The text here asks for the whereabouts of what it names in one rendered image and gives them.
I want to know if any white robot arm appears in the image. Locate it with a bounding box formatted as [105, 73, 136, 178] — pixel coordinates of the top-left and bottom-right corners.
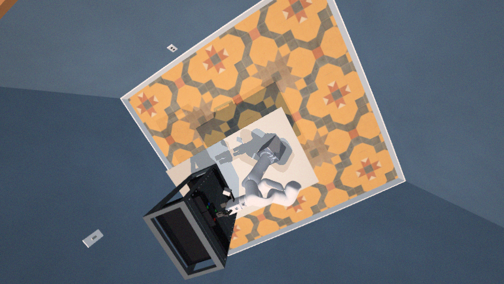
[240, 151, 301, 208]

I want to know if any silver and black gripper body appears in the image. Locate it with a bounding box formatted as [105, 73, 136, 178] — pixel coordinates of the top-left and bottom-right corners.
[225, 196, 243, 215]

